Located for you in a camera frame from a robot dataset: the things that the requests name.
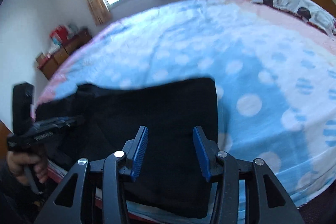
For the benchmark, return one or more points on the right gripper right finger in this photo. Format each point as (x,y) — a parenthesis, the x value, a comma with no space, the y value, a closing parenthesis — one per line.
(266,200)

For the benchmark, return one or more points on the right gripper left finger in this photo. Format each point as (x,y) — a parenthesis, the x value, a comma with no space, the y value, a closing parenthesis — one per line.
(74,198)

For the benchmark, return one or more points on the person's left hand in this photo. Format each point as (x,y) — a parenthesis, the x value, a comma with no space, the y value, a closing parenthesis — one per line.
(17,161)

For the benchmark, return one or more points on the wooden desk cabinet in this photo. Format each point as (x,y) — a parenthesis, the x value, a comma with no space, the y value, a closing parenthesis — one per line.
(53,61)

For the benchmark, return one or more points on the brown cardboard box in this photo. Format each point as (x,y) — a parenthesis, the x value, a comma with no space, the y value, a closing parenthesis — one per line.
(40,58)

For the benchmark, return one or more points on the red gift bag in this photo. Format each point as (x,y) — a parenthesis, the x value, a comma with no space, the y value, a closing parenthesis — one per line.
(60,33)

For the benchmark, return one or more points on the round bed with patterned sheet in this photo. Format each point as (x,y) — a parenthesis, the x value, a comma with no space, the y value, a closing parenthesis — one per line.
(274,77)

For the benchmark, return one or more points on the grey patterned pillow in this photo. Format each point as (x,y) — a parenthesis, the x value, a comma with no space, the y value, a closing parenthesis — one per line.
(307,10)

